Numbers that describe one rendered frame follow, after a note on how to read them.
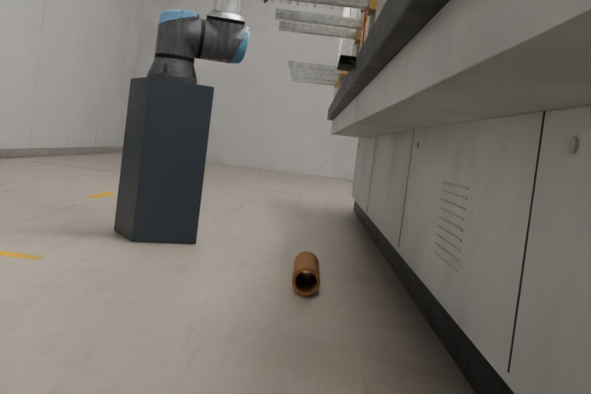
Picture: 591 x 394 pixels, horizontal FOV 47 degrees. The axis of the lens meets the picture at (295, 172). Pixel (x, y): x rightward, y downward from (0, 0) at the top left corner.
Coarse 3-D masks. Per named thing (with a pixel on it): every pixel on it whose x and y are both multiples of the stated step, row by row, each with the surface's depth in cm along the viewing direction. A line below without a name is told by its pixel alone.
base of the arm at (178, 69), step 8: (160, 56) 253; (168, 56) 252; (176, 56) 252; (184, 56) 253; (152, 64) 255; (160, 64) 252; (168, 64) 251; (176, 64) 252; (184, 64) 253; (192, 64) 257; (152, 72) 252; (160, 72) 252; (168, 72) 250; (176, 72) 251; (184, 72) 252; (192, 72) 256; (176, 80) 251; (184, 80) 252; (192, 80) 255
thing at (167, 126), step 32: (128, 96) 264; (160, 96) 245; (192, 96) 251; (128, 128) 260; (160, 128) 246; (192, 128) 252; (128, 160) 257; (160, 160) 247; (192, 160) 254; (128, 192) 253; (160, 192) 249; (192, 192) 255; (128, 224) 250; (160, 224) 250; (192, 224) 256
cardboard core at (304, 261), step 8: (296, 256) 222; (304, 256) 213; (312, 256) 216; (296, 264) 205; (304, 264) 199; (312, 264) 201; (296, 272) 193; (312, 272) 193; (296, 280) 202; (304, 280) 211; (312, 280) 207; (296, 288) 193; (304, 288) 198; (312, 288) 195
